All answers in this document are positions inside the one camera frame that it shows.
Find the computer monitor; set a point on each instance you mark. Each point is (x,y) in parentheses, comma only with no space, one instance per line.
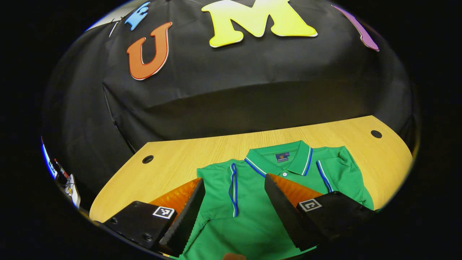
(48,162)

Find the green T-shirt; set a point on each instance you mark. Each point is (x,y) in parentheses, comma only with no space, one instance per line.
(249,224)

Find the small white side table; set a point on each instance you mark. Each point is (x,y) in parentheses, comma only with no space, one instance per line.
(74,193)

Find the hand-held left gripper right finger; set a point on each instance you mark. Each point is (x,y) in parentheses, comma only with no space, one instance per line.
(285,213)

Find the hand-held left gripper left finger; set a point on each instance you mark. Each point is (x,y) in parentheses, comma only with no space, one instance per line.
(186,220)

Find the round black table grommet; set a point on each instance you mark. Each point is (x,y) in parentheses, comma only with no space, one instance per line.
(376,134)
(148,159)

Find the red bottle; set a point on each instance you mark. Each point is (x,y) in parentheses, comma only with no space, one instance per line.
(61,168)

